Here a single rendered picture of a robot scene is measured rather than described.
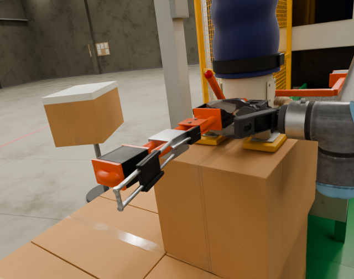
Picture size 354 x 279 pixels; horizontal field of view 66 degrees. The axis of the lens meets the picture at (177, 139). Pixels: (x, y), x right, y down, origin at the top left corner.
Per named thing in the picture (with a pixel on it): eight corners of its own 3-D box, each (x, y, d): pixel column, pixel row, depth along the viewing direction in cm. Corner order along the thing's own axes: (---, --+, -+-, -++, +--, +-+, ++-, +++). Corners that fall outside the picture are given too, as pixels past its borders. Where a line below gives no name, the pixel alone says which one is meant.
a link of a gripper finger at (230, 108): (214, 101, 79) (244, 110, 75) (204, 106, 75) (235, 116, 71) (216, 90, 78) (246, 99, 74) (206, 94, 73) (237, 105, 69)
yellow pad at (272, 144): (275, 118, 110) (275, 106, 109) (302, 119, 105) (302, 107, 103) (242, 149, 85) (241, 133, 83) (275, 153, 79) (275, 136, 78)
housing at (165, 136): (167, 145, 67) (165, 128, 66) (191, 149, 63) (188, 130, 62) (149, 156, 62) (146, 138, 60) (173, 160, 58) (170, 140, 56)
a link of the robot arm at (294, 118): (303, 145, 61) (305, 103, 58) (281, 143, 64) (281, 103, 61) (311, 133, 68) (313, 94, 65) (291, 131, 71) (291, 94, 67)
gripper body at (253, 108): (248, 124, 78) (292, 128, 71) (235, 134, 71) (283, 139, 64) (246, 98, 75) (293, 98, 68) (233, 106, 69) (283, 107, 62)
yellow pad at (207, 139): (232, 116, 121) (231, 105, 120) (254, 117, 116) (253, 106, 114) (191, 143, 96) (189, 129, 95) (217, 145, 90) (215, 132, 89)
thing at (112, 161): (128, 165, 58) (123, 143, 56) (154, 170, 54) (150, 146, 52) (96, 183, 52) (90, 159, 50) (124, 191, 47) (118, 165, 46)
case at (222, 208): (234, 181, 148) (229, 109, 135) (315, 199, 124) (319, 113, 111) (164, 251, 104) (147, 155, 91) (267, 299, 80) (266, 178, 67)
